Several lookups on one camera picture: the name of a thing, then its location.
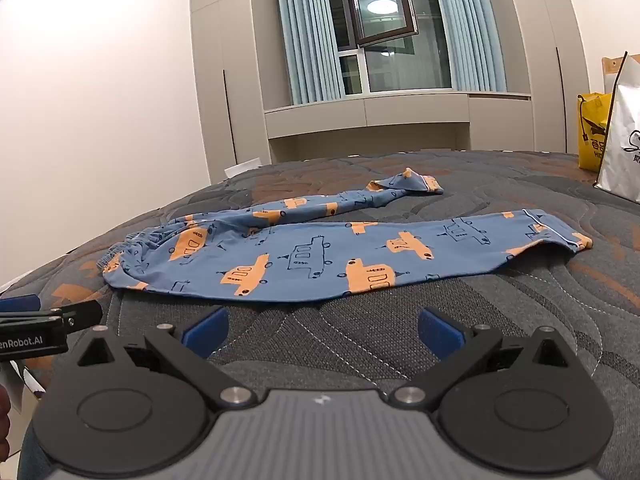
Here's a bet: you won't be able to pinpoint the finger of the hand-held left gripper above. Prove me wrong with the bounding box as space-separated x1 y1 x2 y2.
0 294 42 315
0 301 104 334

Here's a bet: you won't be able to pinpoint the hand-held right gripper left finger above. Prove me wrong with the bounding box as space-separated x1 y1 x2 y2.
76 305 258 412

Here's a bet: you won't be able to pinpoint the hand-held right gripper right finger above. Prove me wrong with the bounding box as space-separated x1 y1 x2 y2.
389 307 569 414

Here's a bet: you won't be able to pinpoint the blue pants with orange cars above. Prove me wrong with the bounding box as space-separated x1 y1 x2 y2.
96 166 594 304

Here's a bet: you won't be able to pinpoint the grey quilted mattress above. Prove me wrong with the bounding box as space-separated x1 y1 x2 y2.
0 148 640 480

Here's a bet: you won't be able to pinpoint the white printed cloth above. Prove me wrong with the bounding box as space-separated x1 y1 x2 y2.
0 359 47 416

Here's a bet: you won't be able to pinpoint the white flat board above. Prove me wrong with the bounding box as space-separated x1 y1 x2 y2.
223 157 265 180

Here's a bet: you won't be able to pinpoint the beige window bench cabinet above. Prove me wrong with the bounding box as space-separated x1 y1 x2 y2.
263 91 532 164

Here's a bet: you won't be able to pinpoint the yellow shopping bag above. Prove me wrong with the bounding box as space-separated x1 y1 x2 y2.
576 91 614 171

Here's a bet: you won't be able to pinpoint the white shopping bag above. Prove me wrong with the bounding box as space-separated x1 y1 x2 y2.
593 51 640 206

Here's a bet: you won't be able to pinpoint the window with open sash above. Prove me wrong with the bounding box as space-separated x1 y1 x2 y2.
322 0 454 97

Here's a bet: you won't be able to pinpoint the beige wardrobe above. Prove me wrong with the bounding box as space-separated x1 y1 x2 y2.
500 0 587 154
188 0 294 187

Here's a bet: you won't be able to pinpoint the light blue curtain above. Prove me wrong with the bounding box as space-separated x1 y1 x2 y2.
272 0 347 106
428 0 509 94

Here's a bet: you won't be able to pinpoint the wooden headboard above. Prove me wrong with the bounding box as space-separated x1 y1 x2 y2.
601 52 640 94

